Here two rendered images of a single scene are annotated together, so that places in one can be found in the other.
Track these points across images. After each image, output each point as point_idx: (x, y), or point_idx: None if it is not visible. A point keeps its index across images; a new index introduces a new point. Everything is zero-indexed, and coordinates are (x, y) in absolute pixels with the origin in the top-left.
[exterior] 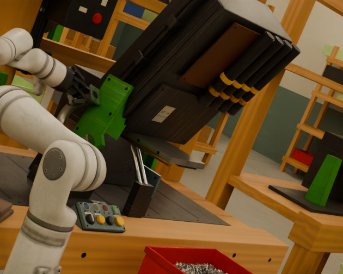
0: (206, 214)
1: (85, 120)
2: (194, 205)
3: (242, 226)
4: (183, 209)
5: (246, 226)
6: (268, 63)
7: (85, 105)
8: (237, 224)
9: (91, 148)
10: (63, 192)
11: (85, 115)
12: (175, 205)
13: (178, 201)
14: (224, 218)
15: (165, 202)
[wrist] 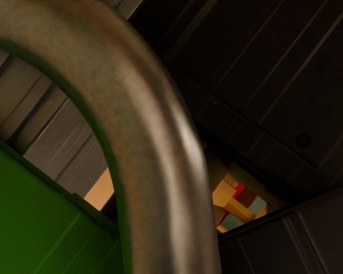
0: (74, 192)
1: (9, 238)
2: (103, 159)
3: (93, 205)
4: (59, 174)
5: (100, 204)
6: None
7: (262, 72)
8: (96, 198)
9: None
10: None
11: (57, 234)
12: (63, 160)
13: (95, 144)
14: (105, 180)
15: (62, 145)
